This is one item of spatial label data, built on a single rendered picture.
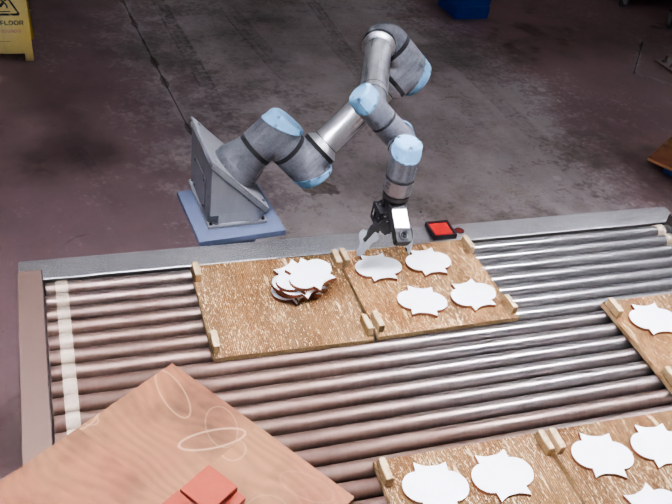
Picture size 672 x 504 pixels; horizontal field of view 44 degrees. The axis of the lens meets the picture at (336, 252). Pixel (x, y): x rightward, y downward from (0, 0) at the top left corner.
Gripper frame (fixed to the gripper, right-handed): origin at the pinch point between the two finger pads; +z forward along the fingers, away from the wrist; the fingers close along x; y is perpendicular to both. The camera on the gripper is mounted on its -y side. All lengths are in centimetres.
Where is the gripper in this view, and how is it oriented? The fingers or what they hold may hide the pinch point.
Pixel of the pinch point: (383, 257)
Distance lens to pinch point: 225.7
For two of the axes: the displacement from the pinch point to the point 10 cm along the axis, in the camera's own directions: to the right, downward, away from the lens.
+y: -2.6, -6.2, 7.4
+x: -9.5, 0.4, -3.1
